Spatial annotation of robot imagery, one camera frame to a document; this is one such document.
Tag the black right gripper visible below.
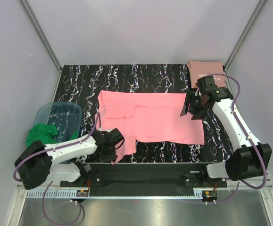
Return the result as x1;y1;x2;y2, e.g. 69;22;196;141
180;92;208;121

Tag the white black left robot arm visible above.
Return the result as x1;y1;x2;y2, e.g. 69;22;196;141
13;129;124;190

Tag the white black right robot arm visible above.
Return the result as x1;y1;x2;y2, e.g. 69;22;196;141
181;88;272;187

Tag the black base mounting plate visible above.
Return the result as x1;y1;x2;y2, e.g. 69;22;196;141
60;163;227;192

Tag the folded dusty pink printed t-shirt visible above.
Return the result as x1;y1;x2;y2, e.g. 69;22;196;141
187;61;224;89

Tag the teal plastic bin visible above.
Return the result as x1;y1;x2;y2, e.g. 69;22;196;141
33;102;82;139

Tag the green t-shirt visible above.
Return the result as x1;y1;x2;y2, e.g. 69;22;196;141
25;123;78;147

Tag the white slotted cable duct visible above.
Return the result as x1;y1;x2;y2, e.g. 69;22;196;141
26;189;205;199

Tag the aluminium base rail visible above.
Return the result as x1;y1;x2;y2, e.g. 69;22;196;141
16;177;272;189

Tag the right aluminium frame post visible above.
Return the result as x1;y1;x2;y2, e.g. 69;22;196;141
224;0;268;72

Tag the aluminium frame post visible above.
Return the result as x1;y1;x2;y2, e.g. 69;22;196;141
19;0;63;72
224;0;268;72

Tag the left aluminium frame post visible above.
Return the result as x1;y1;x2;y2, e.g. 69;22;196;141
19;0;63;72

